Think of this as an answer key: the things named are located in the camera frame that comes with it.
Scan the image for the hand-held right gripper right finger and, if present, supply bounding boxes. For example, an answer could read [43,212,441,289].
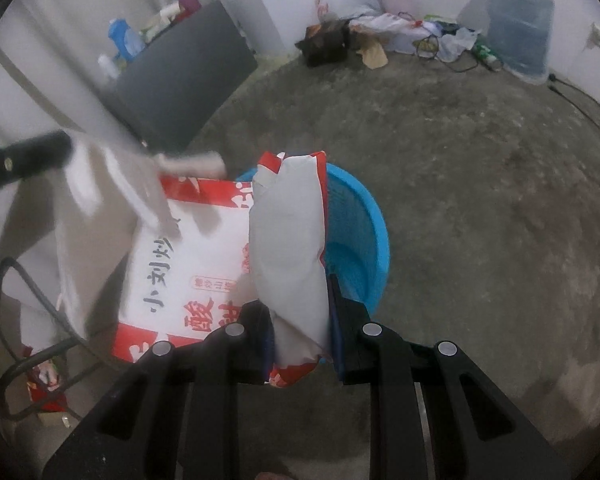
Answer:
[327,272,573,480]

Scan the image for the pile of floor clutter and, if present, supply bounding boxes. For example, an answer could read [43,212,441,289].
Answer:
[352,12,481,61]

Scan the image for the grey cabinet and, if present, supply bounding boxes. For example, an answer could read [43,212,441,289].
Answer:
[112,0,258,153]

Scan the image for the large water jug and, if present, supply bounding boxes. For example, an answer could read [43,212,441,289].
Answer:
[482,0,556,83]

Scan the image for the red printed packet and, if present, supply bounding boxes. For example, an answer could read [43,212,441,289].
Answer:
[25,345,68,413]

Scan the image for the small white bottle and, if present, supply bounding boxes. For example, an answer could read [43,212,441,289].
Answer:
[97,54,121,78]

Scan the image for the blue plastic basket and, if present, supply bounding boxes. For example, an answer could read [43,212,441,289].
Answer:
[235,162,391,321]

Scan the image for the black power cable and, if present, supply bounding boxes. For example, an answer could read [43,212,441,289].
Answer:
[547,74,600,141]

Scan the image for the blue detergent bottle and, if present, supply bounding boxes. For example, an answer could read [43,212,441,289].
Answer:
[107,19,146,61]

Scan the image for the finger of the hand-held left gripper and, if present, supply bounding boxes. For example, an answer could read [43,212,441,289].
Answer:
[0,130,74,198]

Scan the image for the green bottle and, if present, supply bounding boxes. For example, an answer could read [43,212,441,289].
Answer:
[472,42,503,72]

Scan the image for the white tube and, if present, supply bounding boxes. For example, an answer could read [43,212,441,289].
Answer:
[150,2,183,28]

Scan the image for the dark box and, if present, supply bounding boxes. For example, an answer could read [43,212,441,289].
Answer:
[295,19,353,67]

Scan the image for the brown cardboard piece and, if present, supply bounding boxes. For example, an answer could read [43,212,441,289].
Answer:
[360,40,388,68]

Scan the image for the red and white paper bag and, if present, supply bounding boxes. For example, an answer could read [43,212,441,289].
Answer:
[111,150,331,391]

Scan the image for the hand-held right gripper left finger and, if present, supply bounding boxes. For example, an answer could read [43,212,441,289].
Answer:
[42,300,276,480]

